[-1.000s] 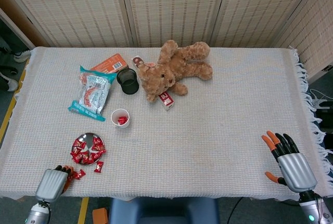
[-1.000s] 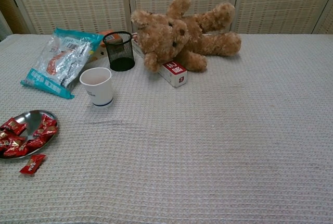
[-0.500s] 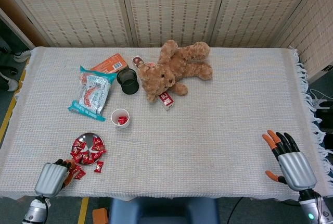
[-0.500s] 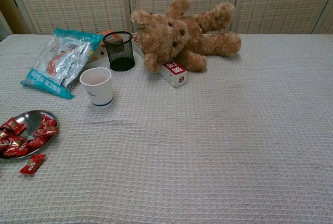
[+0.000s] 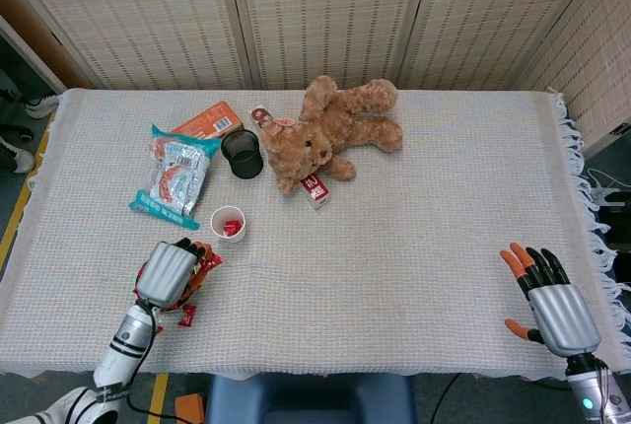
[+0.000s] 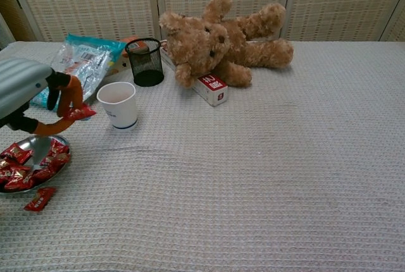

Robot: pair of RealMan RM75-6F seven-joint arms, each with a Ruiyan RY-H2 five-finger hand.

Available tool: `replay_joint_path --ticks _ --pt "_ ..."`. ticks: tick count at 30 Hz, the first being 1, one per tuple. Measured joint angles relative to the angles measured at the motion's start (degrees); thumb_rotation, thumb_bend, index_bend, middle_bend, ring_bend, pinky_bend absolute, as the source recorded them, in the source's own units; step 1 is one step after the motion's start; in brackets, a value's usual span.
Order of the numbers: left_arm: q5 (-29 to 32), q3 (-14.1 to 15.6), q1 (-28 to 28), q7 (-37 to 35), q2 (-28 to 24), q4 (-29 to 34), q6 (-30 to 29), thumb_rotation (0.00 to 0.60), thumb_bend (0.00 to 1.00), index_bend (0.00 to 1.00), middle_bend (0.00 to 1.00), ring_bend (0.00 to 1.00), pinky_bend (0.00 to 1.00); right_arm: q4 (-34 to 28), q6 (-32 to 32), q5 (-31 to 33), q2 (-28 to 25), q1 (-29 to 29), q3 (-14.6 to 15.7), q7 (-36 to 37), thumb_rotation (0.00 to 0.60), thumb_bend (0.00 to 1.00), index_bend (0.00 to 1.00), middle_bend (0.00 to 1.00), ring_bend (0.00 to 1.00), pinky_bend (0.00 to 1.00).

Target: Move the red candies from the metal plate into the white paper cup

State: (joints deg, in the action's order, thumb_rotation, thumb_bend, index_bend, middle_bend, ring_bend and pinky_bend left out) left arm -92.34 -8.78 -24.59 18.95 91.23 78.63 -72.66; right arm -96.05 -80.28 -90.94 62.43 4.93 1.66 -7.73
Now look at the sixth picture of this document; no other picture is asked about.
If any left robot hand grey orange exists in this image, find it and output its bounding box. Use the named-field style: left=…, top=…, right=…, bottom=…
left=0, top=57, right=85, bottom=136

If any white paper cup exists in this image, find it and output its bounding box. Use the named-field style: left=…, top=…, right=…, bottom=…
left=96, top=81, right=139, bottom=132

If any round steel plate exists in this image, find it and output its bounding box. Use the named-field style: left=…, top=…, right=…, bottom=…
left=0, top=133, right=71, bottom=194

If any brown backed screen panel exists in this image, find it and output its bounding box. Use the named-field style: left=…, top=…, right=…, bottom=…
left=0, top=0, right=35, bottom=42

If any teal silver snack bag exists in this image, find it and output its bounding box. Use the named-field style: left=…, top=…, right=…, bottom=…
left=30, top=33, right=127, bottom=110

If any orange cardboard box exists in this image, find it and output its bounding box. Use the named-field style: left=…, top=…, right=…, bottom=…
left=106, top=35, right=153, bottom=77

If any black mesh pen holder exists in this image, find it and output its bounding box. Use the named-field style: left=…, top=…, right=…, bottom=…
left=124, top=37, right=165, bottom=88

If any brown teddy bear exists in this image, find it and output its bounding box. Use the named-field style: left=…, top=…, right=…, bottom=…
left=158, top=0, right=294, bottom=89

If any long red white box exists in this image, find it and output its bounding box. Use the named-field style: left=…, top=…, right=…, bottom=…
left=159, top=39, right=228, bottom=108

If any beige waffle tablecloth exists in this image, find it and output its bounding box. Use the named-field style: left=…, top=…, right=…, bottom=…
left=0, top=40, right=405, bottom=272

